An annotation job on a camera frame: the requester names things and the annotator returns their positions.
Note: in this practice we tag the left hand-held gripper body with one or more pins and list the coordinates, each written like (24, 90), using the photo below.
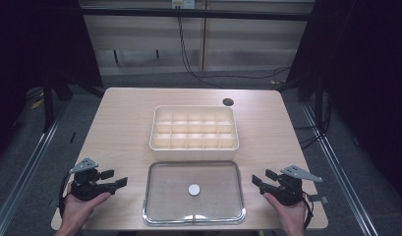
(87, 188)

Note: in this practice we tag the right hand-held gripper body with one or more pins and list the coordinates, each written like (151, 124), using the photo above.
(288, 191)

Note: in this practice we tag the clear plastic lid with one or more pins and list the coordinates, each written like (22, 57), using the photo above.
(175, 196)

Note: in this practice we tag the cream compartment storage box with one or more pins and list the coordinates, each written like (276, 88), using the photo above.
(194, 131)

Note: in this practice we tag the person's right hand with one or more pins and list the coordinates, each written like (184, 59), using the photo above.
(292, 216)

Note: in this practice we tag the person's left hand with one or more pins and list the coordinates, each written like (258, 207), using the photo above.
(75, 213)

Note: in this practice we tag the small black floor stick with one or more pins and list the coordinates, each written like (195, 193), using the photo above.
(72, 137)

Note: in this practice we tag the black metal stand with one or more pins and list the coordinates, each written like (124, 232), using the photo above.
(48, 105)

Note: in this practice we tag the yellow floor tape piece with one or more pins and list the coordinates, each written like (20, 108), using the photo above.
(37, 104)

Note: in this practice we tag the black curtain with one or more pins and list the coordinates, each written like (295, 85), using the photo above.
(31, 49)
(369, 82)

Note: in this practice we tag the metal floor rail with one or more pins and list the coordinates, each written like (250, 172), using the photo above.
(339, 164)
(28, 164)

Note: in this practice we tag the black horizontal frame bar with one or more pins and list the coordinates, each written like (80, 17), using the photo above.
(195, 14)

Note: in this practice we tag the white wall socket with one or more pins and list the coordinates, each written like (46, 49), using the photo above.
(183, 4)

